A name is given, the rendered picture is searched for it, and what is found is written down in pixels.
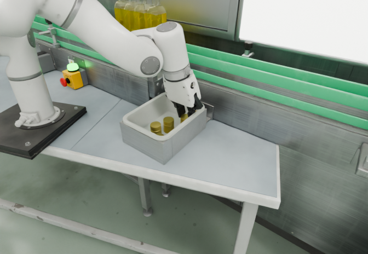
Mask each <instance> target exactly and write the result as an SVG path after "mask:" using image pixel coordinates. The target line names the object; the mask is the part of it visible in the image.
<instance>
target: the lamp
mask: <svg viewBox="0 0 368 254"><path fill-rule="evenodd" d="M67 69H68V72H77V71H79V68H78V65H77V64H76V63H70V64H68V65H67Z"/></svg>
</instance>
